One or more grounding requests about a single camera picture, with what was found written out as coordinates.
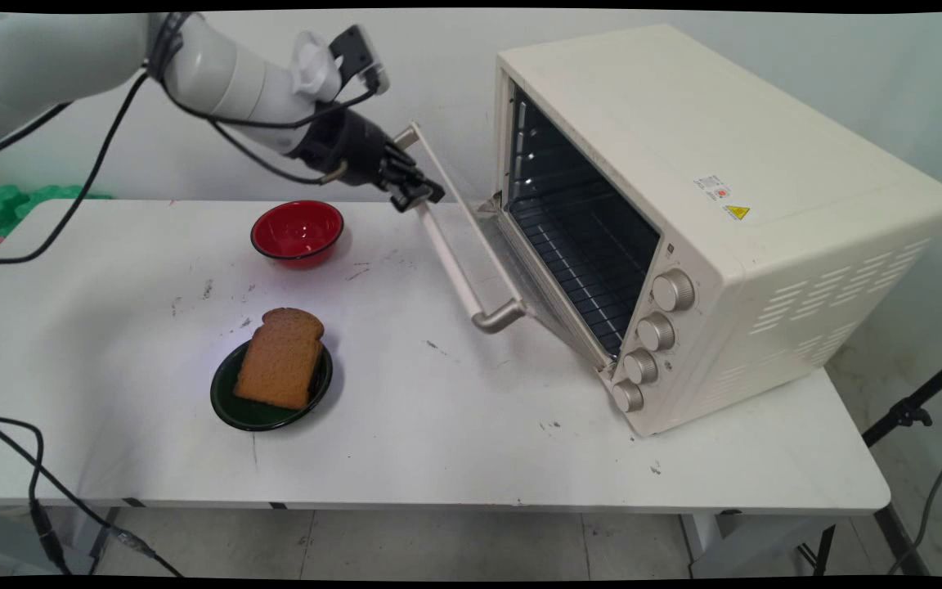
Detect brown toast bread slice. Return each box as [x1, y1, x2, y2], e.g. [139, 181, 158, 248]
[232, 308, 325, 411]

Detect dark green plate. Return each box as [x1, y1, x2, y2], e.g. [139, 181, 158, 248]
[210, 338, 334, 432]

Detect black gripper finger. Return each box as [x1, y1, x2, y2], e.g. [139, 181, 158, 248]
[388, 146, 446, 204]
[379, 168, 428, 213]

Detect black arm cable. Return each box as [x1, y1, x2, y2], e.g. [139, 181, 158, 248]
[0, 12, 378, 265]

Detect glass oven door with handle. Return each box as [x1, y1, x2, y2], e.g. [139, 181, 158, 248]
[393, 121, 612, 371]

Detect grey hanging cable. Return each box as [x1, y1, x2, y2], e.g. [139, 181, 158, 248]
[888, 372, 942, 575]

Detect red bowl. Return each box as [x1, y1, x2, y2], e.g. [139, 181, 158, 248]
[250, 200, 345, 270]

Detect black table leg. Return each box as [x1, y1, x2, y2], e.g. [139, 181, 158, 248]
[798, 524, 837, 578]

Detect green foam mat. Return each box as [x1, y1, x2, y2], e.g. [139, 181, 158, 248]
[0, 184, 112, 238]

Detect black floor cable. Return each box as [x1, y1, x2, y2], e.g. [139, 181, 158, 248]
[0, 411, 186, 578]

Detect metal oven rack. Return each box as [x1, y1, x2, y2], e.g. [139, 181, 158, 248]
[512, 195, 660, 354]

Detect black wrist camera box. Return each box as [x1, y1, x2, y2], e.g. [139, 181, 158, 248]
[328, 25, 391, 95]

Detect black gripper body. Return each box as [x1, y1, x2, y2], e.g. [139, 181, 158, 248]
[287, 106, 395, 189]

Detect cream toaster oven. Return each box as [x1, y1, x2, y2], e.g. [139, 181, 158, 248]
[494, 23, 942, 437]

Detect black tripod stand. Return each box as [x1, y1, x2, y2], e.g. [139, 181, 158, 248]
[862, 350, 942, 578]

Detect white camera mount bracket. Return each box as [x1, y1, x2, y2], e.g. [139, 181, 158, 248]
[289, 31, 343, 103]

